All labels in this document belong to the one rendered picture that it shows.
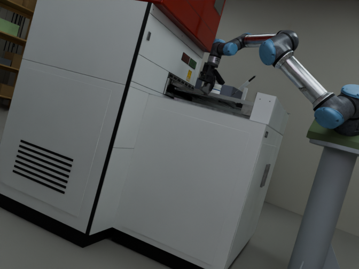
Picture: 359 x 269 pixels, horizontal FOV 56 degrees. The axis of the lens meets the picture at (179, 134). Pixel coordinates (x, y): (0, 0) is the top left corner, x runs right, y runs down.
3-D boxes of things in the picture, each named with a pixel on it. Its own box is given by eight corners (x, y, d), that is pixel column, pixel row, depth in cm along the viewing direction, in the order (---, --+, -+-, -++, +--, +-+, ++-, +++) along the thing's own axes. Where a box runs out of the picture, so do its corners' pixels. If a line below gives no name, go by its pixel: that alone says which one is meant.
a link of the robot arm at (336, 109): (361, 109, 153) (282, 26, 168) (340, 124, 147) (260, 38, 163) (346, 121, 163) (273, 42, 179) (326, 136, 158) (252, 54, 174)
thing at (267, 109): (249, 119, 164) (257, 92, 163) (264, 128, 215) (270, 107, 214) (268, 125, 160) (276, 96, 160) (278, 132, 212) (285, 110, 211)
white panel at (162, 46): (125, 85, 160) (148, 1, 158) (185, 107, 236) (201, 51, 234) (131, 86, 159) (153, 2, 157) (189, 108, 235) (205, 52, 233)
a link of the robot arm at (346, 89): (369, 110, 164) (375, 86, 155) (352, 123, 159) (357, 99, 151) (347, 100, 172) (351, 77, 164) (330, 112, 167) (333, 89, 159)
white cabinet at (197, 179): (108, 242, 181) (148, 94, 177) (175, 213, 271) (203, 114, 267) (220, 294, 158) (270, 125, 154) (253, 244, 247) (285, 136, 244)
